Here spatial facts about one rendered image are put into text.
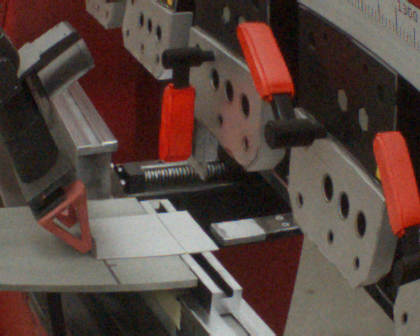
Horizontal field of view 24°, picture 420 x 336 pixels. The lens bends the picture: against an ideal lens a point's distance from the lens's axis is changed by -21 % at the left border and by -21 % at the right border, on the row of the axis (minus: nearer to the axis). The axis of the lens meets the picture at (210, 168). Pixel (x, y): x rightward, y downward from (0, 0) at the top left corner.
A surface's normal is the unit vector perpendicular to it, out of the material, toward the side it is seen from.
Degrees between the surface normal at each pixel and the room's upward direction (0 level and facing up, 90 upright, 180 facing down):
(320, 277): 0
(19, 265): 0
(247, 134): 90
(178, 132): 91
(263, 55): 39
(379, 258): 90
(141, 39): 90
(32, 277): 0
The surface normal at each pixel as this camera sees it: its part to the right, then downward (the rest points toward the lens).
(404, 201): 0.28, -0.45
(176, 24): 0.36, 0.40
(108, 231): 0.06, -0.91
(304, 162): -0.93, 0.10
